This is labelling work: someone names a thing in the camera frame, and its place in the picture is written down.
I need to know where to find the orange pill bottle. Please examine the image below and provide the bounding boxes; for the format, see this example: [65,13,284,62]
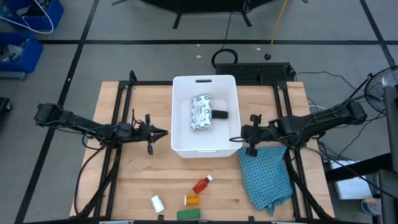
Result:
[183,194,200,207]

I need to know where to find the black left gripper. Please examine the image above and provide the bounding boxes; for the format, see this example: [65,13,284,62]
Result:
[134,114,169,156]

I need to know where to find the teal patterned cloth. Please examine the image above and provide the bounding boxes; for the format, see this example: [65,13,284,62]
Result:
[238,145,294,217]

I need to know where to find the black coiled cable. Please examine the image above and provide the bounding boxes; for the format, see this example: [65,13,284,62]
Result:
[211,12,239,69]

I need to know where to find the black metal table frame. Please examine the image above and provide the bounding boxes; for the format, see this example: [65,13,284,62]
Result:
[74,70,335,224]

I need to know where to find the white pill bottle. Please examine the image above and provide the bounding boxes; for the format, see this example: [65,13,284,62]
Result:
[150,195,165,214]

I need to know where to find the white perforated plastic basket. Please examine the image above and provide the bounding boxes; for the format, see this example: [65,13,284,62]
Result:
[170,74,243,159]

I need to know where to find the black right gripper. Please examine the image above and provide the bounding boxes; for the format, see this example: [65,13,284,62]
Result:
[241,114,278,156]

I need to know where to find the grey upright post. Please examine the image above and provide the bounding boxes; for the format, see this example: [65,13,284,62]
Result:
[382,85,398,174]

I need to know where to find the black standing fan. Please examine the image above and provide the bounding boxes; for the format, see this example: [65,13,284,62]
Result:
[347,65,398,113]

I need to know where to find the black stand legs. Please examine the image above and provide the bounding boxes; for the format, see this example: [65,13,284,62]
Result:
[111,0,308,29]

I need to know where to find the black perforated box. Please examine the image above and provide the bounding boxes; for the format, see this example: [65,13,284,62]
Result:
[215,62,295,83]

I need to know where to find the white looped cable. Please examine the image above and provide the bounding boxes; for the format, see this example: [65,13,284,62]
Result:
[0,0,55,34]

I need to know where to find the small black box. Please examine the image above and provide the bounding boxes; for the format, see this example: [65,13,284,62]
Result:
[211,109,229,120]

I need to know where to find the white box on floor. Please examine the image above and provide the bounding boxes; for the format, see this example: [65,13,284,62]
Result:
[329,160,374,200]

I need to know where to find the red liquid bottle white cap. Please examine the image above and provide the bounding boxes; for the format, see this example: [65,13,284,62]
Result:
[192,174,214,195]

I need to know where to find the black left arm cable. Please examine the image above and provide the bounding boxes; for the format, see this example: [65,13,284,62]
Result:
[73,144,105,215]

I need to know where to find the blue storage bin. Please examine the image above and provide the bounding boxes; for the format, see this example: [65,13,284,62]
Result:
[0,32,44,75]
[4,0,65,32]

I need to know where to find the yellow cable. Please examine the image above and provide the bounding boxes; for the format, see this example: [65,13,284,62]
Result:
[264,0,289,60]

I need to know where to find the white printed bandage pack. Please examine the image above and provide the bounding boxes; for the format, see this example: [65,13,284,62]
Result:
[190,95,213,131]

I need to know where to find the green rectangular block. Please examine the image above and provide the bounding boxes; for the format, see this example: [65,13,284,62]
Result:
[176,208,201,221]

